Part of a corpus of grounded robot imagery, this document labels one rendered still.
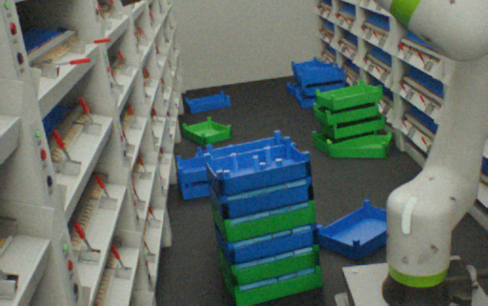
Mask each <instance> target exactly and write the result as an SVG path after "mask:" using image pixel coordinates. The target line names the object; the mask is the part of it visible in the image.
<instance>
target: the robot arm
mask: <svg viewBox="0 0 488 306"><path fill-rule="evenodd" d="M139 1H143V0H120V2H121V3H122V6H123V7H126V6H128V5H131V4H133V3H136V2H139ZM374 1H375V2H378V4H379V5H380V6H381V7H382V8H383V9H385V10H386V11H387V12H388V13H390V14H391V15H392V16H393V17H394V18H395V19H396V20H397V21H398V22H400V24H402V25H404V26H405V27H406V28H407V29H408V30H409V31H412V32H413V33H414V34H415V35H416V36H417V37H418V38H420V39H422V41H424V42H425V43H426V44H428V45H429V47H432V48H433V49H435V50H436V51H437V52H438V53H440V54H442V55H443V56H445V57H446V58H448V59H451V60H453V61H454V62H453V66H452V70H451V79H450V84H449V88H448V91H447V95H446V98H445V102H444V109H443V112H442V115H441V118H440V120H439V123H438V127H437V134H436V136H435V139H434V142H433V144H432V147H431V151H430V153H429V156H428V158H427V160H426V163H425V165H424V167H423V171H422V172H420V173H419V174H418V175H417V176H416V178H415V179H413V180H411V181H409V182H408V183H406V184H404V185H403V186H401V187H398V188H396V189H395V190H394V191H393V192H392V193H391V194H390V195H389V197H388V199H387V219H386V261H387V264H388V268H389V269H388V274H387V276H386V277H385V280H384V281H383V282H382V287H381V288H382V296H383V297H384V300H385V302H386V303H388V304H389V305H391V306H449V305H450V304H451V302H454V303H456V304H458V305H460V306H471V304H472V290H474V289H478V285H477V284H475V283H476V279H479V278H488V268H487V269H475V268H474V266H473V265H464V264H463V262H462V259H461V258H459V259H450V245H451V232H452V230H454V229H455V227H456V226H457V224H458V222H460V220H461V219H462V218H463V217H464V215H465V214H466V213H467V211H468V210H469V209H470V208H471V206H472V205H473V203H474V202H475V200H476V199H477V197H478V181H479V173H480V168H481V162H482V157H483V152H484V148H485V139H486V135H487V132H488V0H374ZM473 284H474V285H473Z"/></svg>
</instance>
